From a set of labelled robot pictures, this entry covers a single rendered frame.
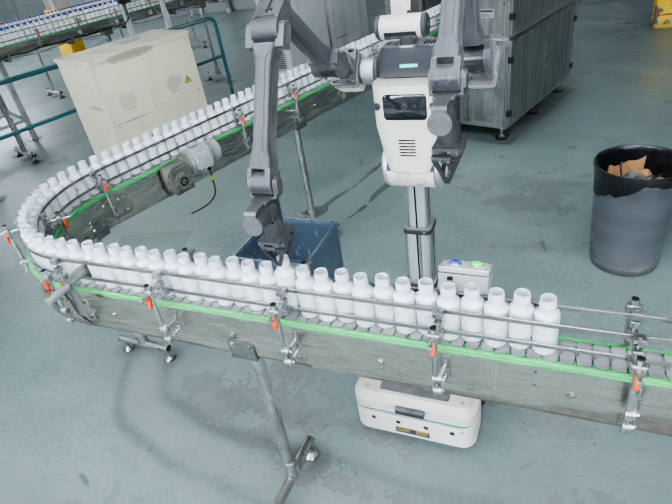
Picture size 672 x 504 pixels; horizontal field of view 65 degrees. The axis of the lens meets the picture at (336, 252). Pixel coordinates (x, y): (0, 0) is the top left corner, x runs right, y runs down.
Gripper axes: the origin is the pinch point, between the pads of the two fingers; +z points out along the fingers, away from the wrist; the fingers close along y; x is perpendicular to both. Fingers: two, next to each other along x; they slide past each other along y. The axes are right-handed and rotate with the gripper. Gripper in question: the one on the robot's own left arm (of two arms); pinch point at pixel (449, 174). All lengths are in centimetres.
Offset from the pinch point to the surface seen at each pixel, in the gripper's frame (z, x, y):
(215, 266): 25, 68, -18
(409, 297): 27.2, 7.5, -17.5
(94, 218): 49, 179, 35
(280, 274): 24, 45, -18
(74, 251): 26, 127, -18
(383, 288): 25.8, 14.7, -16.9
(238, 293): 34, 62, -18
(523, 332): 33.3, -21.2, -17.8
